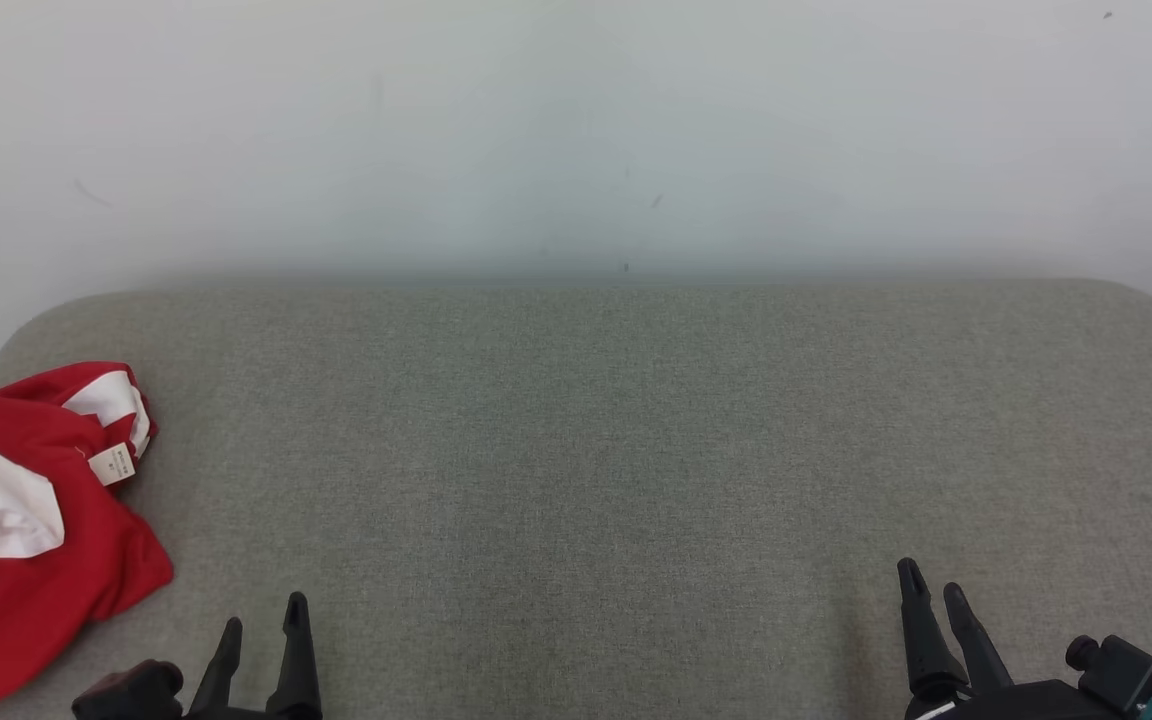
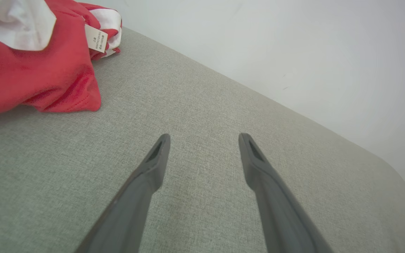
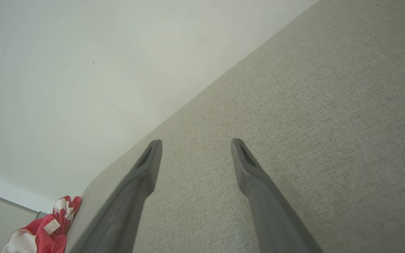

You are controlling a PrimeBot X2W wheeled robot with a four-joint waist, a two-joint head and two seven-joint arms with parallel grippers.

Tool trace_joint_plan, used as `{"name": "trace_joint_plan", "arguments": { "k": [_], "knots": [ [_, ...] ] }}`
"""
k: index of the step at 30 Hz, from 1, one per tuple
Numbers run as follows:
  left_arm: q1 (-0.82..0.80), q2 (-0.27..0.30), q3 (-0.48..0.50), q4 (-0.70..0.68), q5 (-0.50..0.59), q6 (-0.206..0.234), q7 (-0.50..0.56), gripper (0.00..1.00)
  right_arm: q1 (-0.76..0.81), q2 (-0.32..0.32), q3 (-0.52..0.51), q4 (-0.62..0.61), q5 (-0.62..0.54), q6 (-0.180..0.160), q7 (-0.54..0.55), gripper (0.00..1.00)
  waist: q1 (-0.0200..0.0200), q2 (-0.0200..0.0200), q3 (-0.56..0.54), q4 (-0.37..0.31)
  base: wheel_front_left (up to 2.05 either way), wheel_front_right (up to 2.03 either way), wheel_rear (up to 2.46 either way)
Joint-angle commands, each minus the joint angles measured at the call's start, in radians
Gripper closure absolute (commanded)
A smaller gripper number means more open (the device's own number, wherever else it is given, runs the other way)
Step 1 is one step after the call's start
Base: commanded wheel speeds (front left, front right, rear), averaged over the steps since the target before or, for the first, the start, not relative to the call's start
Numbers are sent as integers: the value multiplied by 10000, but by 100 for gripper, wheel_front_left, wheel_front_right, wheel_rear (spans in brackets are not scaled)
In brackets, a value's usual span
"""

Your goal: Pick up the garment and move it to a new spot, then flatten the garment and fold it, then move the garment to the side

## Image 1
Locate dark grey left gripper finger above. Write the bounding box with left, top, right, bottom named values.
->
left=186, top=617, right=244, bottom=719
left=268, top=591, right=323, bottom=719

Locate grey fabric sofa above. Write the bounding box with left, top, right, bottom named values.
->
left=0, top=278, right=1152, bottom=720

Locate red white basketball jersey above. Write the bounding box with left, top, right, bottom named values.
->
left=0, top=425, right=175, bottom=709

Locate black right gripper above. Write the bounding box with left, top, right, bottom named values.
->
left=896, top=558, right=1142, bottom=720

